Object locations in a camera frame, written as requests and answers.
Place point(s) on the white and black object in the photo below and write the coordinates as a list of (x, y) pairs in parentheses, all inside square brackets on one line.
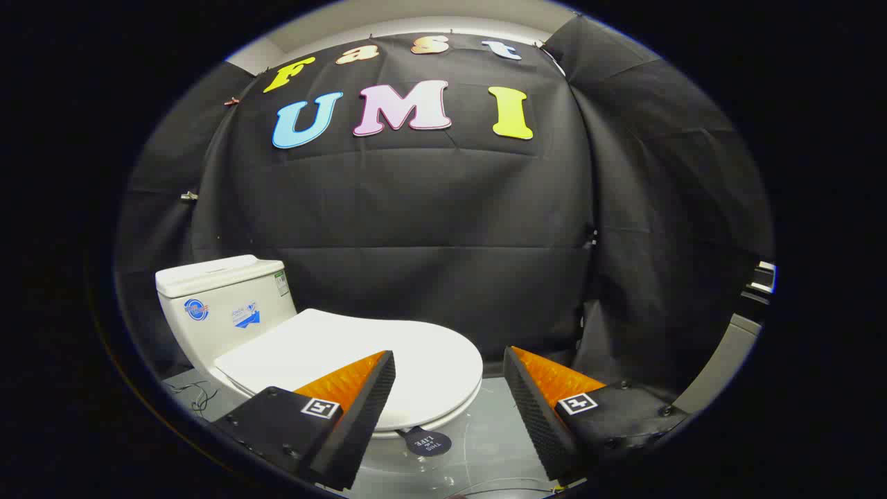
[(762, 278)]

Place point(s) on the white toilet tank cover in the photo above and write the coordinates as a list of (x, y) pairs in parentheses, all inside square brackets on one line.
[(215, 274)]

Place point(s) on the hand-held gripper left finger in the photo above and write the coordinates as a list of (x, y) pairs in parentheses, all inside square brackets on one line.
[(360, 423)]

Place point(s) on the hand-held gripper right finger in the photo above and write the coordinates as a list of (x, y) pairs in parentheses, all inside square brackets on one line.
[(537, 416)]

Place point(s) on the white toilet lid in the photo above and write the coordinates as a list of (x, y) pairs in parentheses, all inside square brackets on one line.
[(332, 346)]

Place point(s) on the round black pull tab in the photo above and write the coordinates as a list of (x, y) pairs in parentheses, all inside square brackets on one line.
[(429, 443)]

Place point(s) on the white toilet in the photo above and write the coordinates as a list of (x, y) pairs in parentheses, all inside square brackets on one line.
[(222, 326)]

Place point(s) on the black backdrop cloth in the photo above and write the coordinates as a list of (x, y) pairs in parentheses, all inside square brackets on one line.
[(429, 222)]

